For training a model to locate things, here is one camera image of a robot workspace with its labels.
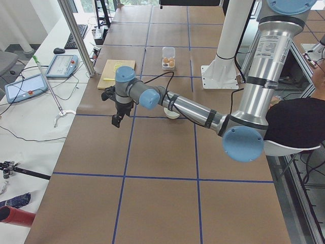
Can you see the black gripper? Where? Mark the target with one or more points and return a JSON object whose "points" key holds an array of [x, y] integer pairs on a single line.
{"points": [[123, 108]]}

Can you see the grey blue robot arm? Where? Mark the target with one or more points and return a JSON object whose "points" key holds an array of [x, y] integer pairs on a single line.
{"points": [[243, 130]]}

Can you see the clear plastic egg box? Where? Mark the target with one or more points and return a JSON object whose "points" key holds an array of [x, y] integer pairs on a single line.
{"points": [[168, 52]]}

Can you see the bamboo cutting board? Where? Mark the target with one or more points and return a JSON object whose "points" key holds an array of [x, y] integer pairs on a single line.
{"points": [[109, 73]]}

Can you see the white paper bowl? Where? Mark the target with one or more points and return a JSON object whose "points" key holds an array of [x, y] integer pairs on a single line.
{"points": [[171, 114]]}

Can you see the far teach pendant tablet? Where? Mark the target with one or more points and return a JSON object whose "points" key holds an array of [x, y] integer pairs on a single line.
{"points": [[62, 66]]}

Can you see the teach pendant tablet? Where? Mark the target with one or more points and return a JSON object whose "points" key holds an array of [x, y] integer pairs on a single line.
{"points": [[25, 89], [62, 66]]}

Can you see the black computer mouse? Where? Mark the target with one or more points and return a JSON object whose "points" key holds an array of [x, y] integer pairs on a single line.
{"points": [[59, 50]]}

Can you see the near teach pendant tablet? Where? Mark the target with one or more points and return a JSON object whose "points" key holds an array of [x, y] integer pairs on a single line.
{"points": [[25, 89]]}

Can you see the black tripod rod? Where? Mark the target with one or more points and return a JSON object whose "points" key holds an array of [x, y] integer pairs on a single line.
{"points": [[9, 167]]}

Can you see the blue patterned cloth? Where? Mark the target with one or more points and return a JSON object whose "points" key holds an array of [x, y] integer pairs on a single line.
{"points": [[18, 201]]}

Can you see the red cylinder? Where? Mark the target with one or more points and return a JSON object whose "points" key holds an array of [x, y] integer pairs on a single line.
{"points": [[14, 216]]}

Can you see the white chair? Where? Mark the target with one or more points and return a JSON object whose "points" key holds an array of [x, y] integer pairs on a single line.
{"points": [[277, 150]]}

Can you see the person in black shirt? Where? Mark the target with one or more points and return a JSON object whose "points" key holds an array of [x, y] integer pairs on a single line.
{"points": [[299, 122]]}

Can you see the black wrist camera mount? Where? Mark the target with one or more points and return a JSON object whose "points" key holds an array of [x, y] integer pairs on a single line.
{"points": [[109, 93]]}

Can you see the grabber stick green handle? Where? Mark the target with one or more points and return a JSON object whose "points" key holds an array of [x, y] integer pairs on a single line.
{"points": [[62, 112]]}

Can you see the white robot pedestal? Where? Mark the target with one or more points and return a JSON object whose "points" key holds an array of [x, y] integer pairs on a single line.
{"points": [[221, 73]]}

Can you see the aluminium frame post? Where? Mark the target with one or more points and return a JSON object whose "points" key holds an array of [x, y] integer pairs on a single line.
{"points": [[70, 19]]}

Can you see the black overhead camera bar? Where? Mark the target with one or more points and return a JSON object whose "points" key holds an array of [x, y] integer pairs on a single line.
{"points": [[190, 3]]}

